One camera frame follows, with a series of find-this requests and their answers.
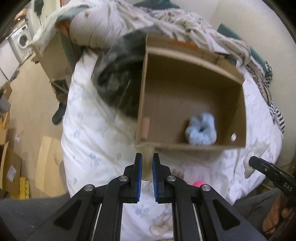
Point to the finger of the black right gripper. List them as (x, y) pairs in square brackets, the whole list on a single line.
[(271, 171)]

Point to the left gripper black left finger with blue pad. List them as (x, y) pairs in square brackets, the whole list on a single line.
[(137, 178)]

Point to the pink makeup sponge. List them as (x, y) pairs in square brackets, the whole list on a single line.
[(198, 183)]

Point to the yellow foam piece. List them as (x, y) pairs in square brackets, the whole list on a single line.
[(24, 189)]

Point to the brown cardboard box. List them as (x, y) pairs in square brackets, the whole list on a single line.
[(181, 80)]

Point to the beige makeup sponge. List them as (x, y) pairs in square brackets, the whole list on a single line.
[(147, 151)]

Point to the wooden cabinet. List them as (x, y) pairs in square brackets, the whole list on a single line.
[(58, 60)]

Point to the flat cardboard sheet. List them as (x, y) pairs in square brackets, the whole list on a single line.
[(50, 172)]

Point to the light blue fluffy scrunchie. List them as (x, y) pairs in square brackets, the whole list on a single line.
[(201, 130)]

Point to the black and white knit cloth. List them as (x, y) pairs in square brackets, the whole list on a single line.
[(263, 75)]

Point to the white floral duvet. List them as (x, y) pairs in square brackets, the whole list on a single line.
[(98, 143)]

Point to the white washing machine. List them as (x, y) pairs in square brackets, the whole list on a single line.
[(20, 41)]

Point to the beige lace scrunchie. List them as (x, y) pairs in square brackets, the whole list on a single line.
[(178, 173)]

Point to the cardboard box with label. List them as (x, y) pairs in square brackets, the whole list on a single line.
[(10, 170)]

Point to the person's bare foot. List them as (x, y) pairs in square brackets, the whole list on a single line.
[(273, 217)]

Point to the dark camouflage garment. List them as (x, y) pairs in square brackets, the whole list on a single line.
[(117, 74)]

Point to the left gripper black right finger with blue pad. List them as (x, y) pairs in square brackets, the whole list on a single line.
[(158, 178)]

